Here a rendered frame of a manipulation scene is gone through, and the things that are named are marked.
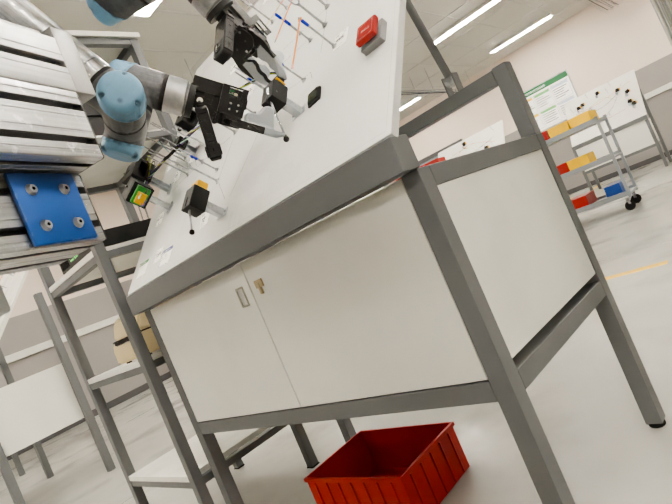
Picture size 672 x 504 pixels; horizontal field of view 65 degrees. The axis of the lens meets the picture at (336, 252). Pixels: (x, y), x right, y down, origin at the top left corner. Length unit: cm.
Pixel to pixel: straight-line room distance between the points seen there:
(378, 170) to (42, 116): 53
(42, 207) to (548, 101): 1206
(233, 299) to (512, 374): 75
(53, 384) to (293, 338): 294
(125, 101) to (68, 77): 22
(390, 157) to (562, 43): 1161
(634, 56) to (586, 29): 106
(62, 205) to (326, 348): 72
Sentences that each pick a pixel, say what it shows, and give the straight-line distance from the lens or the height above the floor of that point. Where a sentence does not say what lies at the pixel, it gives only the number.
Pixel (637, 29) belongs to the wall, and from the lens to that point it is 1221.
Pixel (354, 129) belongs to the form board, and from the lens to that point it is 103.
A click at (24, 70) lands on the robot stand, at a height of 104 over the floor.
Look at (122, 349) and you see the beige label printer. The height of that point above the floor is 72.
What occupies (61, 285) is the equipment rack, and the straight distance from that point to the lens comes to 230.
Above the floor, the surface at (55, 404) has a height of 56.
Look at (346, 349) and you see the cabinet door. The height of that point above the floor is 52.
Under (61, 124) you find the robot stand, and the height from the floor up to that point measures 98.
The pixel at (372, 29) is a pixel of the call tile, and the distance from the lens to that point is 112.
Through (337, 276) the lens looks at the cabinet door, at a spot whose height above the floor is 67.
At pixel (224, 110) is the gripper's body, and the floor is 108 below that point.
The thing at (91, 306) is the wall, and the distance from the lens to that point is 905.
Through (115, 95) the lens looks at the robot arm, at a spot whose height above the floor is 110.
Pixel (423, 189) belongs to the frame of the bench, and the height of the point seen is 76.
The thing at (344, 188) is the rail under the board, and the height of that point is 83.
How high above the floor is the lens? 71
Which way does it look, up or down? 1 degrees up
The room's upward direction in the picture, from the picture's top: 23 degrees counter-clockwise
